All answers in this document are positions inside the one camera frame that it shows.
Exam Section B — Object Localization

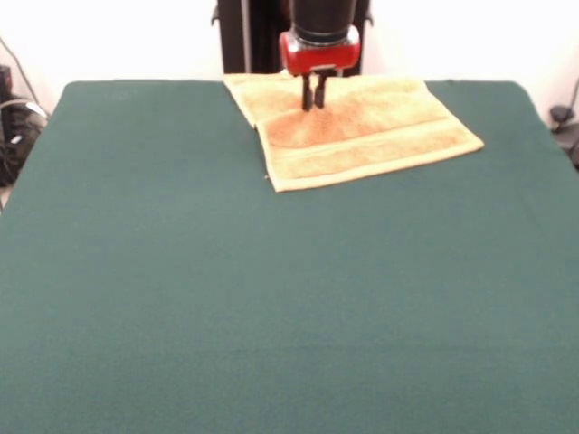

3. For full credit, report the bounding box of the dark green table cloth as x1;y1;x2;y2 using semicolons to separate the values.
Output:
0;80;579;434

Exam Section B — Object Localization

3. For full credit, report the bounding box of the grey office chair base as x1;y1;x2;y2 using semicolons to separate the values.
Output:
549;74;579;172

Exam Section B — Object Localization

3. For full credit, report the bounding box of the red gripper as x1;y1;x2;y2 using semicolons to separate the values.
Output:
279;27;362;112

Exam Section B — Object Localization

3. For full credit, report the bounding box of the tan terry towel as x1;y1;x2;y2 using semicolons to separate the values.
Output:
221;70;486;193

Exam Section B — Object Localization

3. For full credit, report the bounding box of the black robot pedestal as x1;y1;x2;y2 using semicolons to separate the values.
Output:
210;0;375;76

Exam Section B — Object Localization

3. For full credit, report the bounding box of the black equipment with cables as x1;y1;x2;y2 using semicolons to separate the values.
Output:
0;35;50;187

